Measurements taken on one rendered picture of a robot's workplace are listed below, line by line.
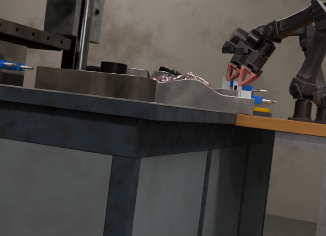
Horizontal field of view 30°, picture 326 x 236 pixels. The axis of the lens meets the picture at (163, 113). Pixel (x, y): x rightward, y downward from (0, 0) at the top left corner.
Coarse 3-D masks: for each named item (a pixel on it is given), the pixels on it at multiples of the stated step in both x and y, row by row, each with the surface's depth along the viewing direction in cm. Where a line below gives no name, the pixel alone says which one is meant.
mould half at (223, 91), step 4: (156, 72) 249; (160, 72) 249; (164, 72) 248; (156, 76) 249; (168, 76) 248; (172, 76) 247; (220, 88) 240; (220, 92) 240; (224, 92) 240; (228, 92) 239; (232, 92) 239; (236, 92) 238; (236, 96) 238
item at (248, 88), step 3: (234, 81) 243; (237, 81) 243; (234, 84) 243; (237, 84) 243; (237, 87) 243; (240, 87) 242; (243, 87) 242; (246, 87) 242; (249, 87) 241; (252, 87) 242; (240, 90) 242; (243, 90) 242; (246, 90) 242; (249, 90) 241; (252, 90) 242; (255, 90) 242; (258, 90) 242; (261, 90) 242; (264, 90) 241; (252, 93) 243
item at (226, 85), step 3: (225, 78) 274; (222, 81) 275; (225, 81) 274; (228, 81) 274; (231, 81) 274; (222, 84) 275; (225, 84) 274; (228, 84) 274; (231, 84) 274; (249, 84) 273; (222, 87) 275; (225, 87) 274; (228, 87) 274; (231, 87) 277
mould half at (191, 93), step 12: (132, 72) 209; (144, 72) 209; (156, 84) 209; (168, 84) 209; (180, 84) 209; (192, 84) 208; (204, 84) 208; (156, 96) 209; (168, 96) 209; (180, 96) 209; (192, 96) 208; (204, 96) 208; (216, 96) 208; (228, 96) 208; (204, 108) 208; (216, 108) 208; (228, 108) 208; (240, 108) 208; (252, 108) 208
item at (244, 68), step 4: (244, 64) 242; (248, 64) 241; (244, 68) 240; (248, 68) 239; (240, 72) 241; (248, 72) 240; (240, 76) 241; (252, 76) 239; (240, 80) 242; (244, 80) 241; (248, 80) 240; (240, 84) 242
